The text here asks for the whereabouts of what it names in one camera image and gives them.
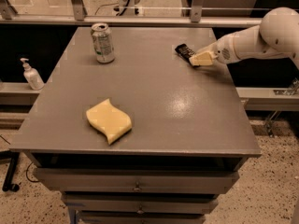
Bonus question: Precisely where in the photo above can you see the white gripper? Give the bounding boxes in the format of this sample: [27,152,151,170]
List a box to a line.
[190,35,240,66]

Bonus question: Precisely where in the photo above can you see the black chocolate bar wrapper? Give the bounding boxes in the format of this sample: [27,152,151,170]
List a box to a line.
[175,44,195,63]

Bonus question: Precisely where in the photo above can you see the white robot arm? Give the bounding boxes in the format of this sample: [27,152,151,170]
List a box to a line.
[189,7,299,68]

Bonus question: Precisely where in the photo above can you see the grey drawer cabinet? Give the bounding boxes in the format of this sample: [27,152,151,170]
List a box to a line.
[8,26,262,224]

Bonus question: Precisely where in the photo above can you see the green white soda can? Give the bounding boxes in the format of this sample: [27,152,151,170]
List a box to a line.
[91,23,115,63]

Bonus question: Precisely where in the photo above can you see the yellow wavy sponge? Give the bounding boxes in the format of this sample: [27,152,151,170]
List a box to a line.
[86,99,132,145]

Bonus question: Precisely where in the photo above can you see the white pump soap bottle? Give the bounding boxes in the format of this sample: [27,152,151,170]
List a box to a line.
[21,58,44,91]

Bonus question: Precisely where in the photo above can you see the bottom grey drawer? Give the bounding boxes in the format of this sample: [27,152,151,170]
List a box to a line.
[79,212,206,224]

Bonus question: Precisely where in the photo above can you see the grey drawer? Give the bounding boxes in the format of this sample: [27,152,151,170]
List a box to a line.
[62,194,218,214]
[34,168,239,194]
[79,212,206,224]

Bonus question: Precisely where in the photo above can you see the top grey drawer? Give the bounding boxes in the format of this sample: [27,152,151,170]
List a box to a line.
[34,168,239,194]

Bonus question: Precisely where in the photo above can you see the middle grey drawer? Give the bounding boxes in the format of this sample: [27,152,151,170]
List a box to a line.
[62,194,218,214]

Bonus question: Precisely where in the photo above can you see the black stand leg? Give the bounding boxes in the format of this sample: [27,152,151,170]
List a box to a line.
[0,150,20,192]

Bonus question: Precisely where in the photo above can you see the metal window rail frame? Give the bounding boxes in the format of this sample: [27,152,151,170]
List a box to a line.
[0,0,262,28]

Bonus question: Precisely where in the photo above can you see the black floor cable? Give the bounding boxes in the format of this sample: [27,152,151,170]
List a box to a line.
[25,161,40,184]

